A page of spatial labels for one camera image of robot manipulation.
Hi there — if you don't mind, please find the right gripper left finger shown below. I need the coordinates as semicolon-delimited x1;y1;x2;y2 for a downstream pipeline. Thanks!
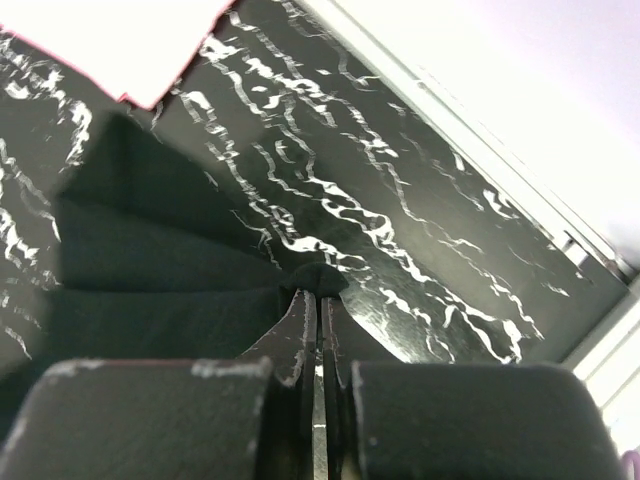
234;291;317;479

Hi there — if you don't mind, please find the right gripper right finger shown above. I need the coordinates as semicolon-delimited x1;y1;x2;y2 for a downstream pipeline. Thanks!
320;298;399;479

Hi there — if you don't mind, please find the black t shirt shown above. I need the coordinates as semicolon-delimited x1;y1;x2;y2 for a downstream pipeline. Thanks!
1;115;348;430

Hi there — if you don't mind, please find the black marble pattern mat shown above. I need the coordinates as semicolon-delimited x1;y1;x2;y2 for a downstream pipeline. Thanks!
1;1;627;363

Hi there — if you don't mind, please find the folded pink t shirt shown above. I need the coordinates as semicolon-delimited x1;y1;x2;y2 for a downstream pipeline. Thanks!
1;0;232;110

